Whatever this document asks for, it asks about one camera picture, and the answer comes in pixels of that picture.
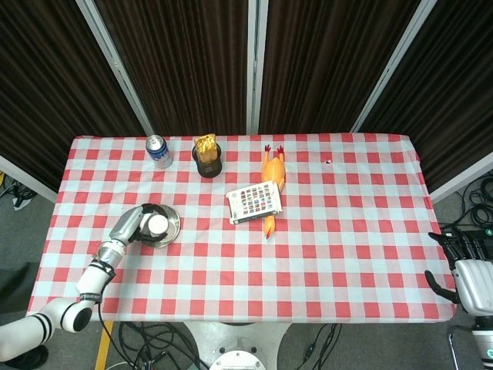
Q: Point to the red white checked tablecloth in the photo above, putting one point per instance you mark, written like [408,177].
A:
[269,270]

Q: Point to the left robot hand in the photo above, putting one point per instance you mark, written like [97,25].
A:
[125,227]

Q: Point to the blue and white drink can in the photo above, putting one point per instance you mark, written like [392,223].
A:
[158,152]

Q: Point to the white paper cup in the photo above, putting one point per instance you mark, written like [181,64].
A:
[158,225]

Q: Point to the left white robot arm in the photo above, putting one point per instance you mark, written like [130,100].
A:
[90,277]

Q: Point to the gold foil packet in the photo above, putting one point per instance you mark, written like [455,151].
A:
[206,148]

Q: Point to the round silver metal plate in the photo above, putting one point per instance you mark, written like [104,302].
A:
[173,223]

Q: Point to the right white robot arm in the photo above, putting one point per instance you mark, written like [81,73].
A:
[484,339]

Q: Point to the orange rubber chicken toy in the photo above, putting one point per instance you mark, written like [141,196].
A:
[274,171]

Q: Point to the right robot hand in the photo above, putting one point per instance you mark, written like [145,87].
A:
[475,277]

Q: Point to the grey partition post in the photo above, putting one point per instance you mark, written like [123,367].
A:
[393,65]
[119,65]
[257,65]

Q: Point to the white printed cardboard box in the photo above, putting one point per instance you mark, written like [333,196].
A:
[254,202]

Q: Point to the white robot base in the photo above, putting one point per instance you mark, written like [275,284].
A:
[235,347]

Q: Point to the black mesh pen holder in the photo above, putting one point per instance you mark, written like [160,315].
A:
[210,167]

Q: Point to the grey partition base rail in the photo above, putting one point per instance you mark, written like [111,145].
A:
[27,177]
[462,177]

